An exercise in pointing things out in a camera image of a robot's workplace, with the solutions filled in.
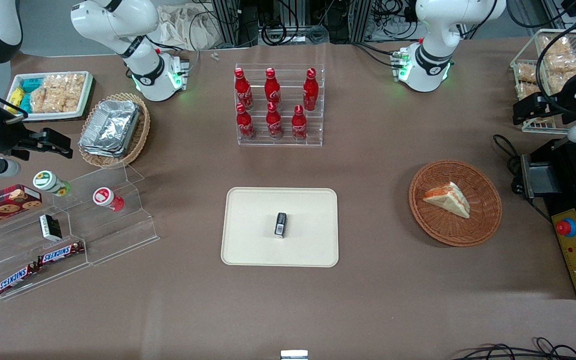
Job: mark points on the teal snack packet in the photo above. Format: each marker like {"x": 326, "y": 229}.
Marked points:
{"x": 31, "y": 84}
{"x": 25, "y": 102}

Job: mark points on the oval tan wicker basket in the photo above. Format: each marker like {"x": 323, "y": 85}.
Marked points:
{"x": 140, "y": 135}

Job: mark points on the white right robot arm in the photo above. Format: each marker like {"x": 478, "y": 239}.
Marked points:
{"x": 118, "y": 25}

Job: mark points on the aluminium frame post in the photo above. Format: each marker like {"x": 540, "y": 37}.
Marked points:
{"x": 360, "y": 20}
{"x": 228, "y": 22}

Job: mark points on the round brown wicker basket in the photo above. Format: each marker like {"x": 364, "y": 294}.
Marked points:
{"x": 478, "y": 220}

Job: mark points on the clear acrylic bottle rack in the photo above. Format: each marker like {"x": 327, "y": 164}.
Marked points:
{"x": 288, "y": 135}

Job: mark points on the large rice cracker pack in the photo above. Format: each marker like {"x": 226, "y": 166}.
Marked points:
{"x": 565, "y": 60}

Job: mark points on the cream plastic tray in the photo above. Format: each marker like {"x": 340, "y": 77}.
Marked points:
{"x": 253, "y": 230}

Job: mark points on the triangular sandwich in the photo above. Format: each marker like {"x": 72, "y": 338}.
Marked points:
{"x": 448, "y": 200}

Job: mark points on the yellow snack packet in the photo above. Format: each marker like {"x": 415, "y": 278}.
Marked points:
{"x": 15, "y": 96}

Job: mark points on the black machine with yellow panel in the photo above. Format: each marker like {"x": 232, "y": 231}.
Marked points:
{"x": 560, "y": 170}

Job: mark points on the snickers chocolate bar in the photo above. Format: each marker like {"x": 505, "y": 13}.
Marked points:
{"x": 17, "y": 279}
{"x": 60, "y": 253}

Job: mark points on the red cola bottle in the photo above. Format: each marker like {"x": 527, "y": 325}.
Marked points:
{"x": 242, "y": 90}
{"x": 299, "y": 125}
{"x": 244, "y": 124}
{"x": 274, "y": 122}
{"x": 272, "y": 89}
{"x": 310, "y": 90}

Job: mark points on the black and white small box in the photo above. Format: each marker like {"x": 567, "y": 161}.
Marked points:
{"x": 50, "y": 227}

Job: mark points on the small rice cracker pack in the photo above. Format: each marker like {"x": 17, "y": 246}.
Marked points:
{"x": 525, "y": 91}
{"x": 525, "y": 72}

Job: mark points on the red lid drink bottle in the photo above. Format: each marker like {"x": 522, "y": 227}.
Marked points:
{"x": 105, "y": 197}

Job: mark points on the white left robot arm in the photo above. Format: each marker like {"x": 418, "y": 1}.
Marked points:
{"x": 430, "y": 35}

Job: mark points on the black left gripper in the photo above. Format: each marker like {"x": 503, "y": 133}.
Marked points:
{"x": 556, "y": 108}

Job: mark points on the red emergency stop button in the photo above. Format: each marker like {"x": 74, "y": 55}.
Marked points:
{"x": 566, "y": 227}

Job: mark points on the green lid drink bottle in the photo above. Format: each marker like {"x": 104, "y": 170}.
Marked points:
{"x": 48, "y": 182}

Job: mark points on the stack of foil trays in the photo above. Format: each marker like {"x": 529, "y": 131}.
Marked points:
{"x": 110, "y": 127}

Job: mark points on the red cookie box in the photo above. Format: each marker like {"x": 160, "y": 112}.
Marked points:
{"x": 5, "y": 205}

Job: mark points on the clear acrylic stepped shelf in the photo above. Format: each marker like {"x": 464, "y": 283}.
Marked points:
{"x": 118, "y": 235}

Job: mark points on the white rectangular snack tray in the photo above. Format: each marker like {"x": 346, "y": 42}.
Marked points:
{"x": 87, "y": 95}

